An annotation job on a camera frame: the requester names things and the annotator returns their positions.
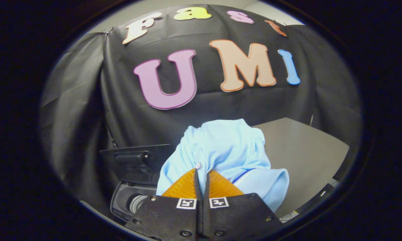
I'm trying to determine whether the light blue shirt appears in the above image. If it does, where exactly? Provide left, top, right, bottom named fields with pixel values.
left=156, top=118, right=290, bottom=213

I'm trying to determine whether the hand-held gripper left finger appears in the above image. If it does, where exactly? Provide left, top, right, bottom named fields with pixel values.
left=125, top=168, right=202, bottom=240

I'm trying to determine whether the black backdrop cloth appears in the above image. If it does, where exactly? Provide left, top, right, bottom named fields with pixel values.
left=40, top=4, right=362, bottom=215

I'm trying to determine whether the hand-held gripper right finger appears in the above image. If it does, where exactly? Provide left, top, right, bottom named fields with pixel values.
left=203, top=171, right=283, bottom=241

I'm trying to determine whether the beige cabinet with grey frame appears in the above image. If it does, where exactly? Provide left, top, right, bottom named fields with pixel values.
left=251, top=117, right=350, bottom=220

